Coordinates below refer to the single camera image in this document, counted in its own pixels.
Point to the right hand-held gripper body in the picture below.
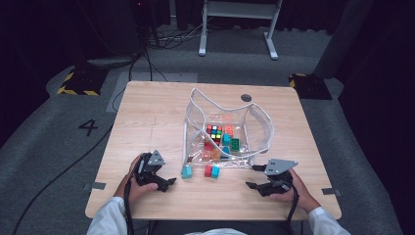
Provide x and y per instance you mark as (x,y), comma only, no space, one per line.
(277,167)

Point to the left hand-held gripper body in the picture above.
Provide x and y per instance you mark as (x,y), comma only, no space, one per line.
(150,169)

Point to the light teal toy block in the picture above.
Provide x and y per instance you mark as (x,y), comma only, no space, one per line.
(186,172)

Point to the green toy block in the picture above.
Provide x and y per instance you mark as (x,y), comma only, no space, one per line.
(235,144)

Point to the clear plastic bag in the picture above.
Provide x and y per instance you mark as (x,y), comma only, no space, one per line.
(259,130)

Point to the cyan toy block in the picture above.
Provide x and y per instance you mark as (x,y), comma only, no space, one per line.
(215,172)
(226,139)

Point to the pink toy block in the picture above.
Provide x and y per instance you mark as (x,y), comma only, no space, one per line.
(205,155)

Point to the orange toy block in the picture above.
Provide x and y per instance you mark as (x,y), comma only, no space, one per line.
(215,154)

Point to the salmon toy block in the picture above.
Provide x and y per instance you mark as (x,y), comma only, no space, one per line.
(229,130)

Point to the multicoloured puzzle cube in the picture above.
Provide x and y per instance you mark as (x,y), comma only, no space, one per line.
(214,133)

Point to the person's left hand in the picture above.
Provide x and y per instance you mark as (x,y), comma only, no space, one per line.
(143,189)

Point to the person's right hand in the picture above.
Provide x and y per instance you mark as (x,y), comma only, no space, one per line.
(301,197)

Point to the grey tape piece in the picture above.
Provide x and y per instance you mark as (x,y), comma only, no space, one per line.
(94,186)
(331,191)

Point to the person's white shirt front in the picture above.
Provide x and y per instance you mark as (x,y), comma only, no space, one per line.
(215,232)

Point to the dark round table grommet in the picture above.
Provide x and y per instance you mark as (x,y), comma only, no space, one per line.
(246,97)

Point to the black base with hazard stripes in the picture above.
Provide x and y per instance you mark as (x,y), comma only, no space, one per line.
(310,86)
(83,83)

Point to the grey flat stand base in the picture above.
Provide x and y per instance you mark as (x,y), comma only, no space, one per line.
(111,61)

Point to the grey upright post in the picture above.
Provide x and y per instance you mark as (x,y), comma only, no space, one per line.
(342,39)

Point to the white metal desk frame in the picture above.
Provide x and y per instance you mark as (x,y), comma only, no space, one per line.
(239,9)

